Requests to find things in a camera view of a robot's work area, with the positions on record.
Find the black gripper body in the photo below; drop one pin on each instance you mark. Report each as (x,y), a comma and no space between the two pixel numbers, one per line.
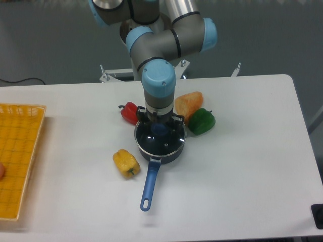
(161,116)

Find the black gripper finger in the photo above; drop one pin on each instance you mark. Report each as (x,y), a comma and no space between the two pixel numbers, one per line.
(176,123)
(142,116)

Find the glass lid blue knob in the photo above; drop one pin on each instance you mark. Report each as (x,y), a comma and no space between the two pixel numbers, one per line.
(160,139)

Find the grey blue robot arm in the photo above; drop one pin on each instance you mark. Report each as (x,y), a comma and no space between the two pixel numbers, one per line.
(158,79)

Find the red bell pepper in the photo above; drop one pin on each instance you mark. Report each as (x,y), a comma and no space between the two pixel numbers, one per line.
(128,112)

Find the orange bread loaf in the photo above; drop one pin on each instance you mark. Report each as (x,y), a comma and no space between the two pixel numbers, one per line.
(188,104)

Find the green bell pepper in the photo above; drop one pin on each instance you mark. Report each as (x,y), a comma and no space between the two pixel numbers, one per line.
(201,121)

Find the dark blue saucepan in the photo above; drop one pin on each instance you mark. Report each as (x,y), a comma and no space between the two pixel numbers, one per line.
(154,164)

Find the yellow bell pepper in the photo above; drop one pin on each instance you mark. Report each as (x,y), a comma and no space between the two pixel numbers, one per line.
(126,163)

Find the yellow woven basket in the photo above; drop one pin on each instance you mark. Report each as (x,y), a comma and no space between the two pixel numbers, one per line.
(20,130)

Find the grey table leg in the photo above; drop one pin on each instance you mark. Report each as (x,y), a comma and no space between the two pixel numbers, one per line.
(315,121)

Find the black table corner device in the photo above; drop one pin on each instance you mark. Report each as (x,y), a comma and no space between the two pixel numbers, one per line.
(317,211)

